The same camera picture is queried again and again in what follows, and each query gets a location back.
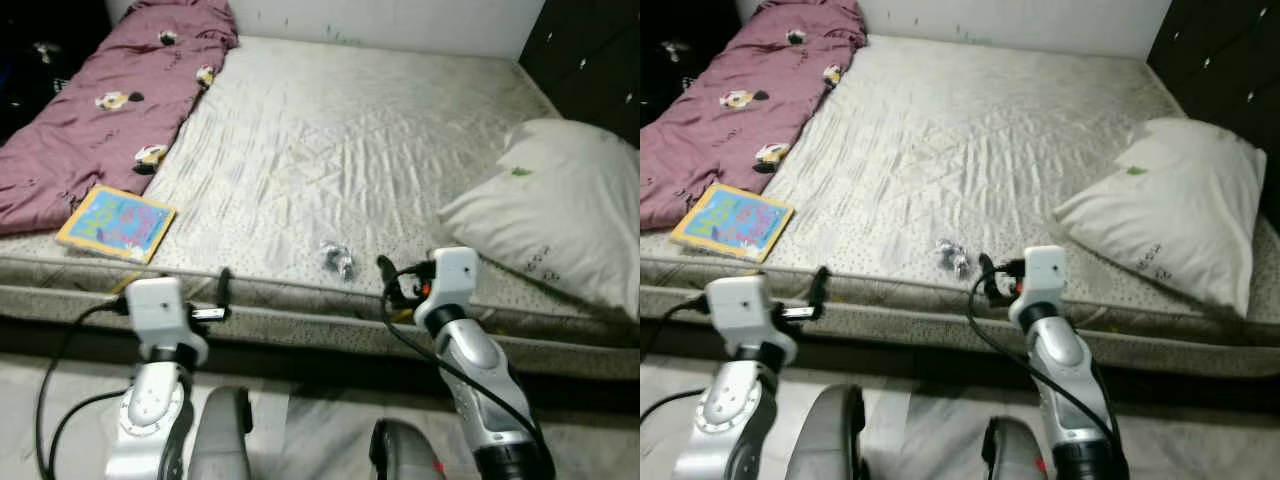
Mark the small shiny wrapper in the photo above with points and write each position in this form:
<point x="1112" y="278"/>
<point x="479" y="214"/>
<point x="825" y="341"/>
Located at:
<point x="955" y="258"/>
<point x="338" y="260"/>

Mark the blue yellow children's book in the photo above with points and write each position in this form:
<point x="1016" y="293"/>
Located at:
<point x="115" y="222"/>
<point x="732" y="222"/>

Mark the white pillow with green tree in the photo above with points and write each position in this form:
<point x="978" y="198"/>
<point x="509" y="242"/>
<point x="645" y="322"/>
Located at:
<point x="560" y="210"/>
<point x="1170" y="210"/>

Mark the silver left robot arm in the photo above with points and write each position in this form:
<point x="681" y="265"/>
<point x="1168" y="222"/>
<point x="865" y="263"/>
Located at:
<point x="730" y="410"/>
<point x="150" y="410"/>

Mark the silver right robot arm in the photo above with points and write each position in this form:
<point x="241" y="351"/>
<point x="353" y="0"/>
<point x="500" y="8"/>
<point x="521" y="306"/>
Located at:
<point x="1065" y="370"/>
<point x="480" y="370"/>

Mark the white quilted mattress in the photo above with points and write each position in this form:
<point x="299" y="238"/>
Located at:
<point x="330" y="150"/>
<point x="950" y="150"/>

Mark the grey left robot leg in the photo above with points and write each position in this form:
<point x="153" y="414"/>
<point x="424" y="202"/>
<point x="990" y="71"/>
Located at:
<point x="220" y="440"/>
<point x="835" y="440"/>

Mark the grey robot leg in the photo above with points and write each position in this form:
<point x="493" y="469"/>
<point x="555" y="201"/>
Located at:
<point x="1015" y="455"/>
<point x="220" y="440"/>
<point x="835" y="440"/>
<point x="405" y="455"/>

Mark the grey right robot leg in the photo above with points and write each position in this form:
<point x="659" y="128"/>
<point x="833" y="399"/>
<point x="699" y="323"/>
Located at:
<point x="405" y="455"/>
<point x="1015" y="455"/>

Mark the purple cartoon print blanket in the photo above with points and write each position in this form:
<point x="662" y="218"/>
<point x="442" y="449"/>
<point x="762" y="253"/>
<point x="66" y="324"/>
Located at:
<point x="100" y="140"/>
<point x="720" y="130"/>

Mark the dark floral fabric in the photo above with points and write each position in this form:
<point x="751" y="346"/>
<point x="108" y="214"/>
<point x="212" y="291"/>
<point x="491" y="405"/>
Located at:
<point x="40" y="80"/>
<point x="665" y="75"/>

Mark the dark tufted headboard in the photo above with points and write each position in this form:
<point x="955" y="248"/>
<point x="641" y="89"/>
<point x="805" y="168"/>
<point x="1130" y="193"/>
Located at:
<point x="1220" y="70"/>
<point x="590" y="60"/>

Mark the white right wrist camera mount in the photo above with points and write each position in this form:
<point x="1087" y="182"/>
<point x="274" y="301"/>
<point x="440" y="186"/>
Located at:
<point x="452" y="280"/>
<point x="1042" y="275"/>

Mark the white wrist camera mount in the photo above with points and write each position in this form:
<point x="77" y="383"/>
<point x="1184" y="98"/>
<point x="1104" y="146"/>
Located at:
<point x="158" y="305"/>
<point x="740" y="305"/>
<point x="452" y="280"/>
<point x="1042" y="275"/>

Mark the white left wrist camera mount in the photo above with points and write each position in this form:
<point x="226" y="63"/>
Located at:
<point x="740" y="305"/>
<point x="158" y="305"/>

